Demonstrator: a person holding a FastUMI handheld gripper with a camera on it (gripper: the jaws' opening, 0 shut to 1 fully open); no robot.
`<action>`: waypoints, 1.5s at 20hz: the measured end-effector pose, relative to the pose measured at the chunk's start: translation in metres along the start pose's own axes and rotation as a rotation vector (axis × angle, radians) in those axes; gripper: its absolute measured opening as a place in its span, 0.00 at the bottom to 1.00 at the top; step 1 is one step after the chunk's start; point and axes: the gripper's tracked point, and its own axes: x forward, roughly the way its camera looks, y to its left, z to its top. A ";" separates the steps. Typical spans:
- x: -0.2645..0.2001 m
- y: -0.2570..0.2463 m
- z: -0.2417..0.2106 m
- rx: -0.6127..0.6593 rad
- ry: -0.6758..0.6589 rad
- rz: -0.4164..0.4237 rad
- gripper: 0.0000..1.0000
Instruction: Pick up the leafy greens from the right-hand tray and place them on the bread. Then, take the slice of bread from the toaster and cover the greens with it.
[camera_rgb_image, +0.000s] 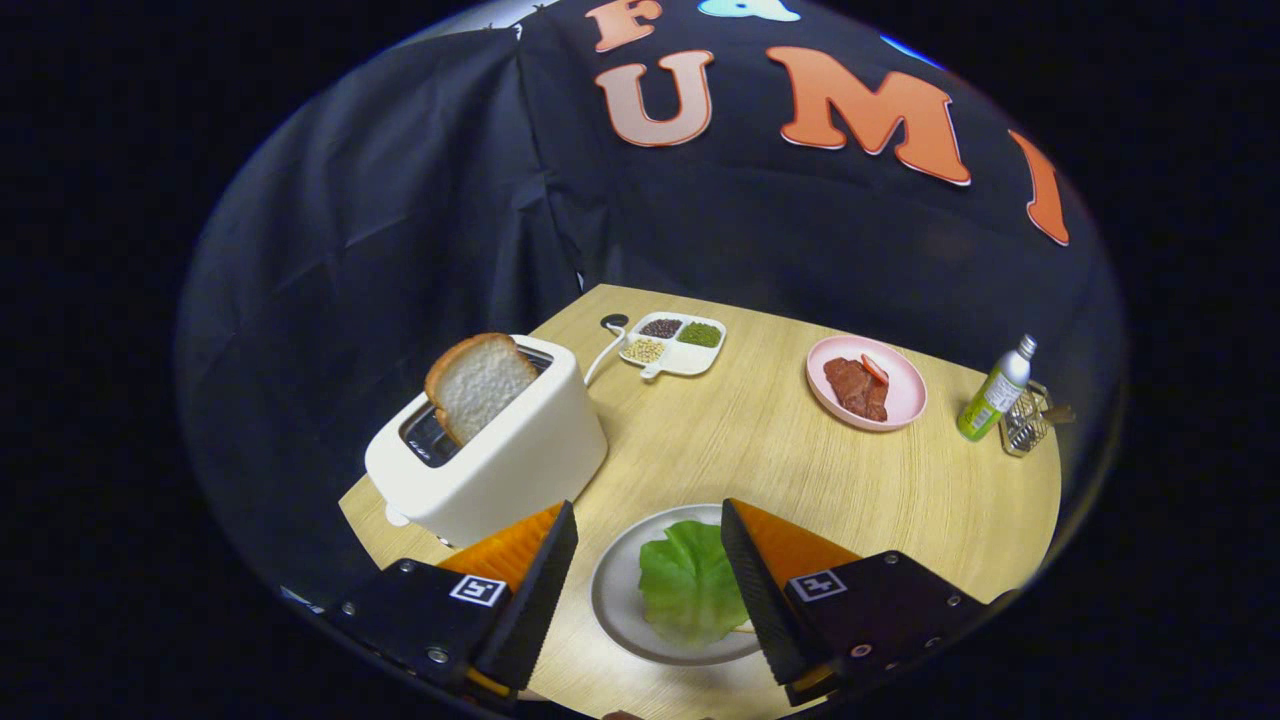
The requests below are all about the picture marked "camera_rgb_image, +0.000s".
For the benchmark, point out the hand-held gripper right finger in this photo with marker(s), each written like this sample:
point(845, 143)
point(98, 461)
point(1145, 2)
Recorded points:
point(765, 610)

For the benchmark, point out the green lettuce leaf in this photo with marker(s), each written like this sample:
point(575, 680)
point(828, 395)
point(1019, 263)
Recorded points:
point(690, 585)

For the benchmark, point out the white divided snack tray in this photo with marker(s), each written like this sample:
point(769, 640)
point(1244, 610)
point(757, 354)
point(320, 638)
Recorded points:
point(682, 358)

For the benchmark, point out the pink plate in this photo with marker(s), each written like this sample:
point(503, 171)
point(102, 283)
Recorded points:
point(905, 395)

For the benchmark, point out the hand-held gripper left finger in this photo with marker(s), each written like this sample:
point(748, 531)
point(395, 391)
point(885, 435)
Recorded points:
point(530, 610)

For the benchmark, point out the brown meat piece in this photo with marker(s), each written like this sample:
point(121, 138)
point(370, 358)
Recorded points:
point(855, 390)

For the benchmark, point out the pile of yellow beans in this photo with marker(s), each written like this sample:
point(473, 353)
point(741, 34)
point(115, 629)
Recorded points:
point(645, 350)

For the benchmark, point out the red food strip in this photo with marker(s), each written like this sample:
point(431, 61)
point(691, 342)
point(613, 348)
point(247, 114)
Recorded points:
point(875, 369)

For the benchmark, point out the white toaster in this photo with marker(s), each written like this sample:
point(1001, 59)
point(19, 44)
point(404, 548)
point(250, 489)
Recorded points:
point(520, 460)

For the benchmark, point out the pile of dark red beans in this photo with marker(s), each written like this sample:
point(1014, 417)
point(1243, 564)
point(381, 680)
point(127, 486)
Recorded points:
point(661, 328)

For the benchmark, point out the green label bottle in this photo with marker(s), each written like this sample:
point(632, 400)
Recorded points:
point(993, 398)

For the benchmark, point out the slice of bread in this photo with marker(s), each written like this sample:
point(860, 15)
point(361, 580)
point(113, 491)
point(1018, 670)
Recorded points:
point(482, 385)

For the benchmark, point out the grey round plate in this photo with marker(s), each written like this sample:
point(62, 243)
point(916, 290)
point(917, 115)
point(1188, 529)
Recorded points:
point(615, 600)

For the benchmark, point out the pile of green beans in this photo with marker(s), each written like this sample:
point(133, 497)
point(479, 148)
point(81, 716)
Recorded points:
point(700, 335)

